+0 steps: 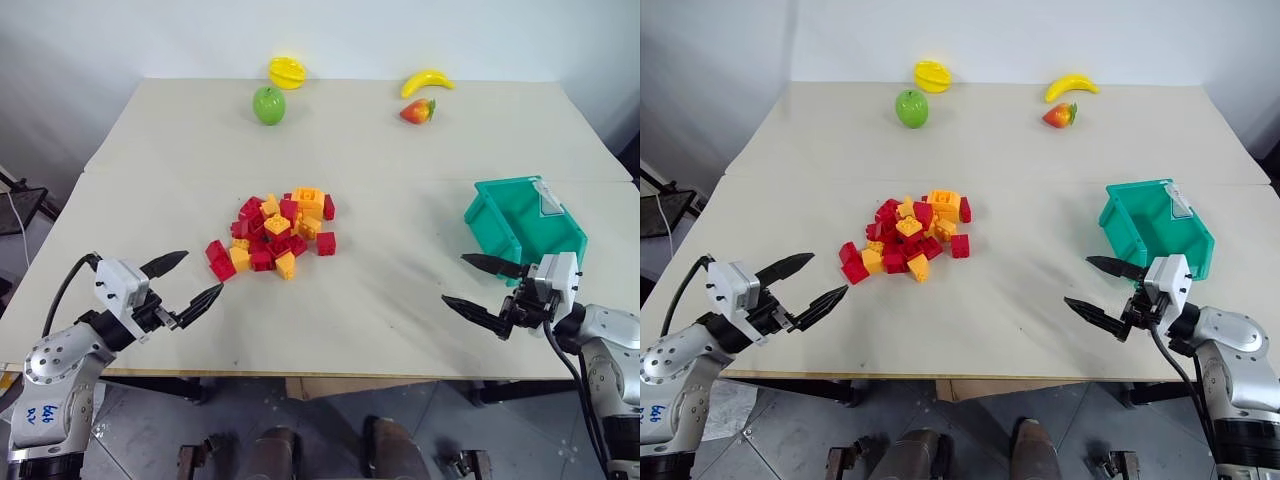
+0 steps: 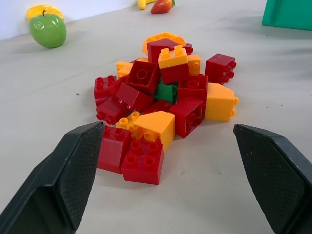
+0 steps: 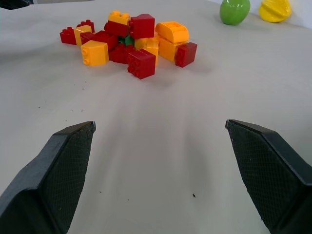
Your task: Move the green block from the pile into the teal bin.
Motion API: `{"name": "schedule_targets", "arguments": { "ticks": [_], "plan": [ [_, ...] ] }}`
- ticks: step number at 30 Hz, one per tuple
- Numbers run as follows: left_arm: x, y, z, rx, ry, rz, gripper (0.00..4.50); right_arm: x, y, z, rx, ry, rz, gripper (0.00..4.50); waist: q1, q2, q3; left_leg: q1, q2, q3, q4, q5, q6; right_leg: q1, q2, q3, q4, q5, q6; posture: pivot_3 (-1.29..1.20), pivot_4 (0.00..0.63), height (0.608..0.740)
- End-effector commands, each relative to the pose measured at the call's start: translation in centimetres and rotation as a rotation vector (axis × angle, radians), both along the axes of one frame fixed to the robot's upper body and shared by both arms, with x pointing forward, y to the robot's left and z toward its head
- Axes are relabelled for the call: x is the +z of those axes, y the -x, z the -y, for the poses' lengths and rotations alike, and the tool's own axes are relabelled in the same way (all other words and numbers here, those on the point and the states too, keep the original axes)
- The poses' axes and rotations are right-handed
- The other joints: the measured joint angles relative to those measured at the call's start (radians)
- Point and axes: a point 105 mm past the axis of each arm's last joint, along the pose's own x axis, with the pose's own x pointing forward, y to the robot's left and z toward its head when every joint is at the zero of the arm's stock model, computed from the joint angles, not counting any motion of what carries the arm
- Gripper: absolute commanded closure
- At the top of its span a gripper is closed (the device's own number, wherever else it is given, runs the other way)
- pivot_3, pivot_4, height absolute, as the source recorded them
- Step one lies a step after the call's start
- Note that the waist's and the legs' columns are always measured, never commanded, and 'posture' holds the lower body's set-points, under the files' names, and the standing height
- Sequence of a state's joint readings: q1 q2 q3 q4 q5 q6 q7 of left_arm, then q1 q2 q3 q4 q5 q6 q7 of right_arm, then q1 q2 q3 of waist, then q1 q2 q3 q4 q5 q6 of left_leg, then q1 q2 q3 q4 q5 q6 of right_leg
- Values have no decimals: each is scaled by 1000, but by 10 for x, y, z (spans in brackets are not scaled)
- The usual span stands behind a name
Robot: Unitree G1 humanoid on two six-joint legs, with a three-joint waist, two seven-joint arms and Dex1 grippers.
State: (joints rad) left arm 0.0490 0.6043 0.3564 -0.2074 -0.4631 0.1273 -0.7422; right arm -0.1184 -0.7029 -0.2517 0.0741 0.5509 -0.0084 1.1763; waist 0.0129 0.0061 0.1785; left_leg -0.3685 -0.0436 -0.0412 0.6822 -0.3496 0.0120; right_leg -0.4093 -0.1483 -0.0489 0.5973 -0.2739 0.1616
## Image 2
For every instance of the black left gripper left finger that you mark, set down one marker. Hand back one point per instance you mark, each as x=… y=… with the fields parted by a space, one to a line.
x=58 y=180

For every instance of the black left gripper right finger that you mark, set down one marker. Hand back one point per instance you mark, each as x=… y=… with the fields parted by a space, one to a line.
x=275 y=175

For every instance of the green box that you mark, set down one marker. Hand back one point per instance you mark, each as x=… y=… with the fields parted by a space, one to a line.
x=287 y=13

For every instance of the red sloped building block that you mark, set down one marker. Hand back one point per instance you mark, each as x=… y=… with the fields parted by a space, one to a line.
x=112 y=151
x=109 y=111
x=132 y=97

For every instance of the red square building block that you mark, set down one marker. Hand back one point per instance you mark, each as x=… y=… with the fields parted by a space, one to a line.
x=175 y=74
x=220 y=68
x=103 y=86
x=143 y=162
x=189 y=117
x=195 y=86
x=189 y=48
x=158 y=47
x=142 y=75

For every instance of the yellow small building block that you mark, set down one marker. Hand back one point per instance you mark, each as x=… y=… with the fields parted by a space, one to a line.
x=128 y=123

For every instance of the green plastic toy brick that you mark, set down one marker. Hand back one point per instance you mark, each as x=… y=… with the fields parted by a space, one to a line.
x=167 y=92

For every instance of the yellow square building block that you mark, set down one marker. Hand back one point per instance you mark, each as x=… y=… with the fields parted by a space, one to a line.
x=173 y=58
x=194 y=64

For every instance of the green apple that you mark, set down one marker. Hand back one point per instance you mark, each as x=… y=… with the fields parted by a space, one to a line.
x=48 y=31

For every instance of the yellow banana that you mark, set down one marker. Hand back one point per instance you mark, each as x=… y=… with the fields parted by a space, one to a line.
x=36 y=11
x=143 y=3

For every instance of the yellow curved building block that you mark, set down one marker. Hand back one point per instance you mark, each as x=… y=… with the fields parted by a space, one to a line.
x=158 y=39

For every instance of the red strawberry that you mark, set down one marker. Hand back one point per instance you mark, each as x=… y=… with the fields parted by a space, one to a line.
x=161 y=6

